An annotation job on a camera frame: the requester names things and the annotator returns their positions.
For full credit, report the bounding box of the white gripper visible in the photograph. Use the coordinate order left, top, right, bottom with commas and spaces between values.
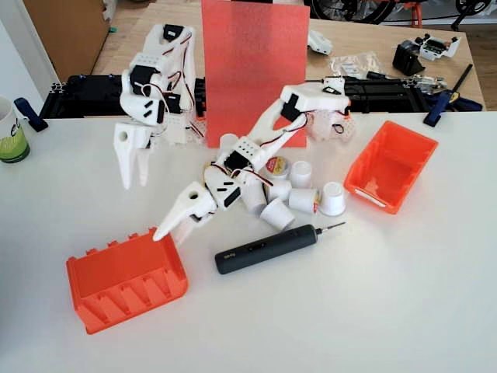
151, 182, 217, 246
113, 120, 152, 190

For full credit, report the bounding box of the orange plastic bin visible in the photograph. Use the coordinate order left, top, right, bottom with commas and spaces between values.
65, 232, 190, 335

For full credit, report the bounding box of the white coffee pod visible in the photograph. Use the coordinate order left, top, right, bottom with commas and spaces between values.
259, 197, 296, 231
241, 179, 269, 214
289, 160, 314, 187
288, 187, 322, 214
219, 133, 240, 151
318, 181, 346, 217

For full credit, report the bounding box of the blue lid coffee pod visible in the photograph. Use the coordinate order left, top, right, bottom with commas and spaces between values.
266, 179, 292, 203

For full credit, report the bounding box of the red lid coffee pod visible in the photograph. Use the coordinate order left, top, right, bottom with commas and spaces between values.
266, 156, 291, 180

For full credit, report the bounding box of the dark grey electric screwdriver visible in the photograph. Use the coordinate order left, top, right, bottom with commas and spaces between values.
214, 221, 346, 276

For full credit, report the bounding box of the white and green mug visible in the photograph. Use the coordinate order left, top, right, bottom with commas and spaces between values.
0, 95, 31, 164

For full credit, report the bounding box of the red foam sheet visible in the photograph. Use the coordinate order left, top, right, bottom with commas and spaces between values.
200, 0, 311, 149

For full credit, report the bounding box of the orange bin with white label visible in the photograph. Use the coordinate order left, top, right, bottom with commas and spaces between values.
342, 120, 440, 216

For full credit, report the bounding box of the black bicycle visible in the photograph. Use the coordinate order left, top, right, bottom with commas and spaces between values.
306, 0, 412, 24

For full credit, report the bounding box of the black printed part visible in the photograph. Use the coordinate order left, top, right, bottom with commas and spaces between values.
391, 40, 425, 77

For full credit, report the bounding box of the blue clamp with black bar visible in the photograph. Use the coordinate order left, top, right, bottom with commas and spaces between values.
422, 64, 482, 127

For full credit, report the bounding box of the silver metal clamp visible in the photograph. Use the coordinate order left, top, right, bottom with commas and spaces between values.
403, 74, 447, 94

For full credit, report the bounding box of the white device with circuit board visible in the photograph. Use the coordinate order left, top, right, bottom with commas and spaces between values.
413, 33, 462, 61

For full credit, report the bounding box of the orange stand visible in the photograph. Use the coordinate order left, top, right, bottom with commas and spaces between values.
409, 0, 425, 28

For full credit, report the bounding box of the blue clamp handle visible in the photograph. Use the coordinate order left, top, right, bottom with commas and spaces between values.
14, 97, 49, 132

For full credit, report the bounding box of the black handled screwdriver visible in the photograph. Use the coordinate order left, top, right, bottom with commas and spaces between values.
367, 69, 401, 81

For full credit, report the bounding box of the black aluminium rail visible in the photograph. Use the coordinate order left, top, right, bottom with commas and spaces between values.
38, 77, 435, 118

